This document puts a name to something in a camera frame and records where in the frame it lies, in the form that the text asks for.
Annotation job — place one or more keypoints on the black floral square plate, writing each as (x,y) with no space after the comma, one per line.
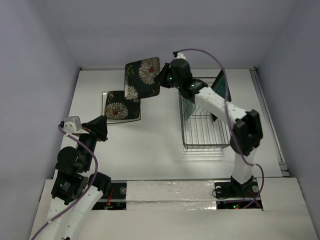
(120,108)

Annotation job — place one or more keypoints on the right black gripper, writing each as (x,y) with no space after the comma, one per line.
(166,75)

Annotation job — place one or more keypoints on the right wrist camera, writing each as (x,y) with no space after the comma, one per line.
(179,55)

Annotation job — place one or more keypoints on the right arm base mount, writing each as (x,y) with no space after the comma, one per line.
(228,198)

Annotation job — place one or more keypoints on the light blue rectangular plate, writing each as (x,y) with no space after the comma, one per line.
(188,108)

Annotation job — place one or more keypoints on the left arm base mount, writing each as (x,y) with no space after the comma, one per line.
(116,198)

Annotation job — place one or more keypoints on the wire dish rack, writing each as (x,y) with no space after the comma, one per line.
(203,132)

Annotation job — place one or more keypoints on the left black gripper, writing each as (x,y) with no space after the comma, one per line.
(98,127)

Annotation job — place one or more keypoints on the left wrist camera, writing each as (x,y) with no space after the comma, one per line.
(73,125)

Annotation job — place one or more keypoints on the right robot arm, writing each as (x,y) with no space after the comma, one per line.
(245,126)

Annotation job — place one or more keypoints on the white square plate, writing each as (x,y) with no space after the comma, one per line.
(122,120)

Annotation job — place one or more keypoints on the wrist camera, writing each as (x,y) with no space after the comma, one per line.
(179,55)
(73,125)

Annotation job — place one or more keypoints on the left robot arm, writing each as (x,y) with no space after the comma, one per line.
(78,184)

